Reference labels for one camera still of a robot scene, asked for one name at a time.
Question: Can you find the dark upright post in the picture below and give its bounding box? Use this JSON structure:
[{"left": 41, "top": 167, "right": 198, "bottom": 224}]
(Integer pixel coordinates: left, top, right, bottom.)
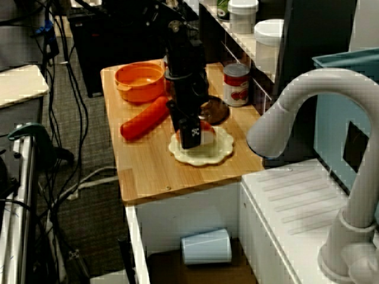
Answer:
[
  {"left": 277, "top": 0, "right": 358, "bottom": 98},
  {"left": 198, "top": 2, "right": 226, "bottom": 64}
]

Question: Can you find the green labelled jar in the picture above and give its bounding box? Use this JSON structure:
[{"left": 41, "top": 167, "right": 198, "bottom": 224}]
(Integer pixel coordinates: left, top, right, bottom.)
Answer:
[{"left": 217, "top": 0, "right": 231, "bottom": 21}]

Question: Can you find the tomato can red label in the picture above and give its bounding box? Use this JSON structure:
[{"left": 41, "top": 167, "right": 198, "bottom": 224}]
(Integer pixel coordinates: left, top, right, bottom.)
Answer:
[{"left": 222, "top": 63, "right": 251, "bottom": 107}]

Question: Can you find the orange toy pot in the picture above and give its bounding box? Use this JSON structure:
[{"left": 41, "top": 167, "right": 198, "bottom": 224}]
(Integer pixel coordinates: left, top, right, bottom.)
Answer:
[{"left": 114, "top": 62, "right": 166, "bottom": 104}]

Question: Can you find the black slotted bar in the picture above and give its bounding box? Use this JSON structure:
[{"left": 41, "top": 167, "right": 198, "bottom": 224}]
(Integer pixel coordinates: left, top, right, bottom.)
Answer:
[{"left": 67, "top": 249, "right": 91, "bottom": 284}]

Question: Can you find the light blue cup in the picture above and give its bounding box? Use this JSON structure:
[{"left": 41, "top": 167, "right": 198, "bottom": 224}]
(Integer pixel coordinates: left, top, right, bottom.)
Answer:
[{"left": 180, "top": 227, "right": 232, "bottom": 265}]

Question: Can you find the red toy sausage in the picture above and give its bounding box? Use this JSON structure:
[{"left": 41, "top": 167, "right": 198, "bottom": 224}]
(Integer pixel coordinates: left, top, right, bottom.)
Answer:
[{"left": 120, "top": 96, "right": 171, "bottom": 141}]

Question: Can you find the brown lid yellow knob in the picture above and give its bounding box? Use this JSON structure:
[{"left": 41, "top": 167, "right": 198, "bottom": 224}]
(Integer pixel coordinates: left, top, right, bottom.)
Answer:
[{"left": 200, "top": 95, "right": 230, "bottom": 125}]

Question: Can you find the white plastic jar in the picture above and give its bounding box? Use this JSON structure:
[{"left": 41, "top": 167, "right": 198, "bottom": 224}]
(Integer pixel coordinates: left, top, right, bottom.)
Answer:
[
  {"left": 253, "top": 19, "right": 285, "bottom": 72},
  {"left": 227, "top": 0, "right": 259, "bottom": 35}
]

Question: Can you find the grey toy faucet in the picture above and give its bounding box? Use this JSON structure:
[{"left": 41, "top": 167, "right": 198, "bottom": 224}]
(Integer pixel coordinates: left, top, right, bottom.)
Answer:
[{"left": 246, "top": 67, "right": 379, "bottom": 280}]

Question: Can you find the silver aluminium rail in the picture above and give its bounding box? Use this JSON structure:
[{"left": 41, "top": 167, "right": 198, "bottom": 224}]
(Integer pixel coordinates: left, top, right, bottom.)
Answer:
[{"left": 0, "top": 130, "right": 38, "bottom": 284}]

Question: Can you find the blue cable connector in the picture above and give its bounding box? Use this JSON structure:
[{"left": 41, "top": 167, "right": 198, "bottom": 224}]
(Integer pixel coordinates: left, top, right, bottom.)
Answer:
[{"left": 31, "top": 19, "right": 54, "bottom": 38}]

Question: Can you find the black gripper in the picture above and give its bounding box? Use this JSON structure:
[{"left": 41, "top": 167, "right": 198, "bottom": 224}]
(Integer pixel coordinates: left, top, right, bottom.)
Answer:
[{"left": 164, "top": 67, "right": 211, "bottom": 150}]

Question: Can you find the cream side table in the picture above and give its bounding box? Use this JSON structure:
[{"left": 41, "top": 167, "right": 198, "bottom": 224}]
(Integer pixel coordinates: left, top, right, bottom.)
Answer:
[{"left": 0, "top": 64, "right": 50, "bottom": 109}]

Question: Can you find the green power drill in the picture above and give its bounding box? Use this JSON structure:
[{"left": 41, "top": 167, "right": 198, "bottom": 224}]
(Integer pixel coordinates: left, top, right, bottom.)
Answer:
[{"left": 7, "top": 122, "right": 75, "bottom": 166}]

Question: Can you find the black floor cable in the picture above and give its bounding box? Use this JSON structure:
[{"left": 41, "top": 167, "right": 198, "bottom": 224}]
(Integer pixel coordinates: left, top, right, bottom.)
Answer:
[
  {"left": 53, "top": 14, "right": 89, "bottom": 190},
  {"left": 41, "top": 29, "right": 65, "bottom": 214}
]

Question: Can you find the white sink unit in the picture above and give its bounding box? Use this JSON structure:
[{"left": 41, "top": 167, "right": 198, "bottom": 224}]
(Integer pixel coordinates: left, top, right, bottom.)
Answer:
[{"left": 126, "top": 158, "right": 379, "bottom": 284}]

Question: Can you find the cream scalloped plate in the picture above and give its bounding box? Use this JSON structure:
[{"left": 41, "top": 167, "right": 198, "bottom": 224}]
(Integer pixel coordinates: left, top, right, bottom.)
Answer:
[{"left": 168, "top": 125, "right": 235, "bottom": 166}]

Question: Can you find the grey floor cable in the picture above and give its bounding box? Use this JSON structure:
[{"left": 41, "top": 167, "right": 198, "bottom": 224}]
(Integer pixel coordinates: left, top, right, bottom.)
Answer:
[{"left": 56, "top": 167, "right": 119, "bottom": 202}]

